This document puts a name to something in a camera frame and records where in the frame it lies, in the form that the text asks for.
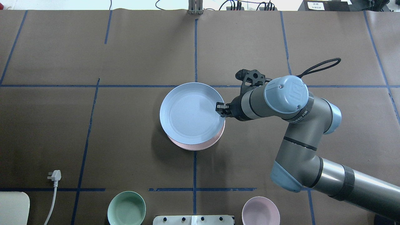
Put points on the aluminium frame post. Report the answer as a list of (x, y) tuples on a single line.
[(195, 7)]

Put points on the pink plate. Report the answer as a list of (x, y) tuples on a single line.
[(201, 146)]

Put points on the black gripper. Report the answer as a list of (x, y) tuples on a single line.
[(236, 108)]

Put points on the pink bowl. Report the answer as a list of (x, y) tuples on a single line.
[(260, 211)]

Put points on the white camera post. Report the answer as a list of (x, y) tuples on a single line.
[(194, 220)]

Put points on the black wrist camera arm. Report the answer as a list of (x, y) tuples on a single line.
[(251, 79)]

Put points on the blue plate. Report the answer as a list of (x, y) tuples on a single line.
[(188, 113)]

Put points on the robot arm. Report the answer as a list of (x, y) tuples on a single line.
[(296, 165)]

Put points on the cream toaster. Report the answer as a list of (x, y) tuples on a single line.
[(14, 208)]

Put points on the green bowl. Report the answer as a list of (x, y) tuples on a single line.
[(126, 208)]

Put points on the black box with label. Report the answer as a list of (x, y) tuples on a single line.
[(324, 5)]

